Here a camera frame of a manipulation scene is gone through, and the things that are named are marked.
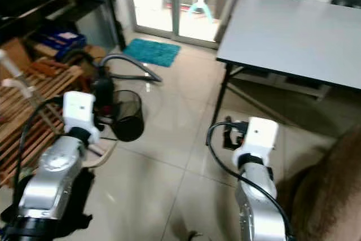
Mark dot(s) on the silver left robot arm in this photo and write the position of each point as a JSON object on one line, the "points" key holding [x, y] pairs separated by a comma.
{"points": [[48, 179]]}

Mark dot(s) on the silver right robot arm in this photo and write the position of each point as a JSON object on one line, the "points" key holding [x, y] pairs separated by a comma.
{"points": [[256, 207]]}

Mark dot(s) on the teal shaggy floor mat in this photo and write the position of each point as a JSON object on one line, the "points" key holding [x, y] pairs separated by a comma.
{"points": [[151, 52]]}

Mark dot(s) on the black mesh waste bin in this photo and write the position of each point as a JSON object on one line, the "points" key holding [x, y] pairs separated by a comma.
{"points": [[128, 115]]}

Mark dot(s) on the grey folding table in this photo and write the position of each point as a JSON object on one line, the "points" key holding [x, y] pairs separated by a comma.
{"points": [[293, 38]]}

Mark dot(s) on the wooden slatted rack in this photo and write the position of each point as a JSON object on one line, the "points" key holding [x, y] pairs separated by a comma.
{"points": [[28, 122]]}

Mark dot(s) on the plain brown cardboard box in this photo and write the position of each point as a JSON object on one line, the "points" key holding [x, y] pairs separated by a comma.
{"points": [[14, 55]]}

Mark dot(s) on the black fabric bag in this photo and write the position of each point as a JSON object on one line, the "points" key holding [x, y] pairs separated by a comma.
{"points": [[80, 196]]}

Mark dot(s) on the blue flat box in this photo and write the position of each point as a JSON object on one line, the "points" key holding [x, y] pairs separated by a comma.
{"points": [[62, 40]]}

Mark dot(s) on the black metal shelf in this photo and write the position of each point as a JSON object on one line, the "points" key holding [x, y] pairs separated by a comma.
{"points": [[56, 4]]}

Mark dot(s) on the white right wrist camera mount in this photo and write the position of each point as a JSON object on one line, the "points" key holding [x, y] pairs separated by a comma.
{"points": [[259, 136]]}

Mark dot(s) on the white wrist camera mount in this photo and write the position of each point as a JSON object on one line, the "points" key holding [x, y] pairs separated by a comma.
{"points": [[79, 114], [259, 136]]}

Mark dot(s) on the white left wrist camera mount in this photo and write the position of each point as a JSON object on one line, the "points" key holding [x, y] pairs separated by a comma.
{"points": [[79, 114]]}

